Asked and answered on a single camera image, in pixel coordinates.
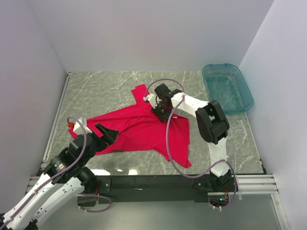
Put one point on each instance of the left aluminium side rail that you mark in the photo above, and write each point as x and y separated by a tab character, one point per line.
55	123

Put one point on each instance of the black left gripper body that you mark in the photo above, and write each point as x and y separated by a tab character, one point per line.
98	144

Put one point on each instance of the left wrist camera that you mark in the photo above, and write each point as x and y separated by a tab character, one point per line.
77	128

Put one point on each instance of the red t shirt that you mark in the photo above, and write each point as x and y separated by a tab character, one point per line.
139	129

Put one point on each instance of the teal plastic basin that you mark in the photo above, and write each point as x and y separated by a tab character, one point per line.
226	84

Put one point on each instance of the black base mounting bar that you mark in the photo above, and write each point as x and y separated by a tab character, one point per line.
150	188

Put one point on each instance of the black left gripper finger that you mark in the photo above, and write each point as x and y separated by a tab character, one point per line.
110	136
103	130

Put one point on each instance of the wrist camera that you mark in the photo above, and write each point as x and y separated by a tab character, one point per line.
77	128
151	99

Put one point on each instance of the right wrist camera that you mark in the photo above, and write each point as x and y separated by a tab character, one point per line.
151	99

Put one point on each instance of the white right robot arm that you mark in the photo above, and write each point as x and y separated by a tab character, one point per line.
213	127

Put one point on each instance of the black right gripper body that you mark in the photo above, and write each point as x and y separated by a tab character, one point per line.
161	102

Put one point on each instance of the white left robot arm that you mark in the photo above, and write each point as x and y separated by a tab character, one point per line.
64	177

